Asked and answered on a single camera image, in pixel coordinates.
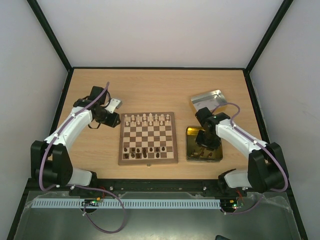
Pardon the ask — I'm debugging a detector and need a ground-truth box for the gold tin tray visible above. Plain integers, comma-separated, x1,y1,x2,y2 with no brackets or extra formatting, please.
185,126,223,163

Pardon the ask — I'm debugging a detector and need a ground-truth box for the wooden chessboard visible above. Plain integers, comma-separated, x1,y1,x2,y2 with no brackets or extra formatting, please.
118,111,179,166

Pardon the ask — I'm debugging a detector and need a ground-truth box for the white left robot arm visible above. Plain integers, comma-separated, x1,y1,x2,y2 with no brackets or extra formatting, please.
30,86,122,191

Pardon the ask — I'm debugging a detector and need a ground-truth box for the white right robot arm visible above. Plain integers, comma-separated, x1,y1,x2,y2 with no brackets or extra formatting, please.
195,107,289,196

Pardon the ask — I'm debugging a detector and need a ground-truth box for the silver tin lid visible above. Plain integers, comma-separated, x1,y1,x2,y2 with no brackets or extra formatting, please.
190,89,227,111

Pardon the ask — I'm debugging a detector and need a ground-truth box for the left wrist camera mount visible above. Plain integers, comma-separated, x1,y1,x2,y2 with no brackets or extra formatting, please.
105,98,123,114

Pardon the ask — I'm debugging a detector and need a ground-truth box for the white slotted cable duct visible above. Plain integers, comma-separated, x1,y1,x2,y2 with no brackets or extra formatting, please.
29,198,221,210

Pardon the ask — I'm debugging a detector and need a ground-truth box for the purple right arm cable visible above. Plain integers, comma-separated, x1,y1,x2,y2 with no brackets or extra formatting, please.
212,102,290,216

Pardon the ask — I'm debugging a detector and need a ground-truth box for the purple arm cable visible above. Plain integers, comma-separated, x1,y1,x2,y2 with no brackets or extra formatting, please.
39,81,127,233
212,102,290,216

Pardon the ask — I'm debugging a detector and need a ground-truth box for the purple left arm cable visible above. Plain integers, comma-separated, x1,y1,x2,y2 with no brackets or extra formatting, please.
39,81,127,233

